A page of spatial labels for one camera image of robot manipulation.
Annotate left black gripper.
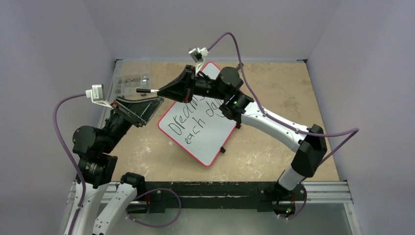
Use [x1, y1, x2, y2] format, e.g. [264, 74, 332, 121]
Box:
[101, 95, 163, 153]

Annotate red framed whiteboard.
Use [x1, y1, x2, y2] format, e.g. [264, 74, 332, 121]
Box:
[157, 61, 242, 167]

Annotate black marker cap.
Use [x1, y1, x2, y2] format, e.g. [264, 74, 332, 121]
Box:
[136, 88, 147, 93]

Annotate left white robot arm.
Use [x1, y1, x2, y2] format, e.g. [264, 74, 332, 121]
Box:
[64, 97, 164, 235]

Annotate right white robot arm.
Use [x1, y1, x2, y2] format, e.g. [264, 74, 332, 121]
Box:
[157, 65, 327, 199]

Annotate clear plastic screw box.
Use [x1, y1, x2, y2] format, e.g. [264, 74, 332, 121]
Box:
[110, 57, 151, 97]

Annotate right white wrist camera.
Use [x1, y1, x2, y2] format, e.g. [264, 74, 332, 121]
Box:
[188, 47, 209, 74]

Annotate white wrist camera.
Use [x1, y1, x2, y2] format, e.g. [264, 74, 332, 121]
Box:
[188, 47, 209, 74]
[85, 84, 112, 109]

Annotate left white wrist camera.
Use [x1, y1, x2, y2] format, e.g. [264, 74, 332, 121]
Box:
[85, 84, 112, 109]

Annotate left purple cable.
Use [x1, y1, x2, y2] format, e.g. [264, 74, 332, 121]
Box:
[52, 93, 88, 235]

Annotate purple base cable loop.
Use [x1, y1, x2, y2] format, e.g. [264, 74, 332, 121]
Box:
[124, 188, 182, 228]

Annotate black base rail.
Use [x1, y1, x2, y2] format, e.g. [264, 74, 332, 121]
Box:
[141, 182, 306, 214]

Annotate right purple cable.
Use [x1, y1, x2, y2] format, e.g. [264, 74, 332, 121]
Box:
[207, 31, 360, 163]

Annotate aluminium frame rail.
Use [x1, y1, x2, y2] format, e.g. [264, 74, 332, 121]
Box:
[66, 181, 353, 205]

